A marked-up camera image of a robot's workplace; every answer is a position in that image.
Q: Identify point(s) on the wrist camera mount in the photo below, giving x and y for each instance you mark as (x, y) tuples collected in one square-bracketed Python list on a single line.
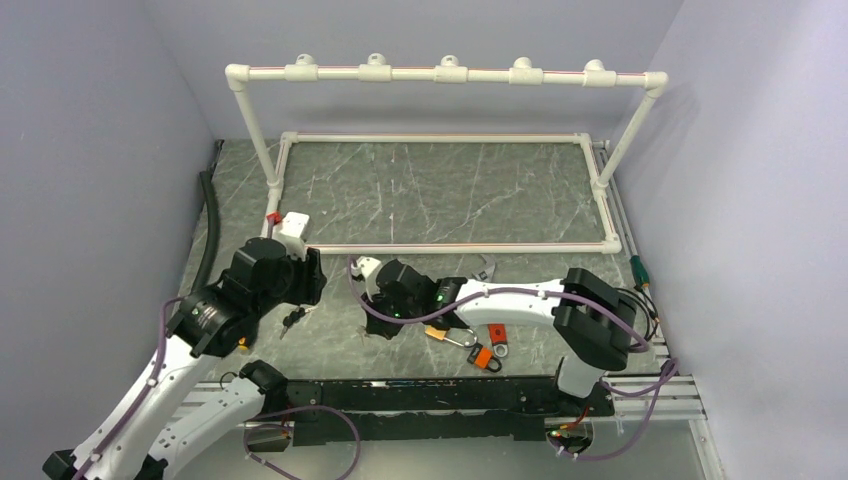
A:
[(365, 270), (291, 230)]

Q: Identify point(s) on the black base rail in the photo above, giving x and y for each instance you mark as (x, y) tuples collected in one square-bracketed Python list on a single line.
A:
[(519, 407)]

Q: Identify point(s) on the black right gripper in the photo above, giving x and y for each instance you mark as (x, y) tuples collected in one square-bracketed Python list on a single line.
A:
[(378, 326)]

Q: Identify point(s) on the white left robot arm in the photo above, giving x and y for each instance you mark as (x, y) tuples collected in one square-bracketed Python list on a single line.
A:
[(195, 332)]

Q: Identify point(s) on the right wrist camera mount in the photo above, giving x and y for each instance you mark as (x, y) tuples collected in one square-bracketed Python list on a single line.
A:
[(365, 270)]

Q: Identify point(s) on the small orange black padlock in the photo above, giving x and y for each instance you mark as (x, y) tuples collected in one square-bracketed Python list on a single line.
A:
[(483, 358)]

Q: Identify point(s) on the red handled adjustable wrench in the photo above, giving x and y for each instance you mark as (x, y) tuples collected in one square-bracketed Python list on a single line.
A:
[(497, 332)]

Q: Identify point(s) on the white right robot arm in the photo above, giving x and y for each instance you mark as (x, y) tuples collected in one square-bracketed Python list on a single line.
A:
[(592, 317)]

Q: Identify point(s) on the green handled screwdriver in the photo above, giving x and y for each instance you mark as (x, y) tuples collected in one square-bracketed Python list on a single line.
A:
[(640, 275)]

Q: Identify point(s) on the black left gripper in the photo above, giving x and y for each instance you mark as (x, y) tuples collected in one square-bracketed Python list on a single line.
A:
[(310, 276)]

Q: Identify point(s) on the brass padlock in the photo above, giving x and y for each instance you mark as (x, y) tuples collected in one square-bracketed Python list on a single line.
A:
[(463, 338)]

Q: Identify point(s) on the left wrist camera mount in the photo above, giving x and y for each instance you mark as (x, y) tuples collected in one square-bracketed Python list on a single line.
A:
[(291, 230)]

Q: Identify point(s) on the black key bunch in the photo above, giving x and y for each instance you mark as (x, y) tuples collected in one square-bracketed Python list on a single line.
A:
[(293, 318)]

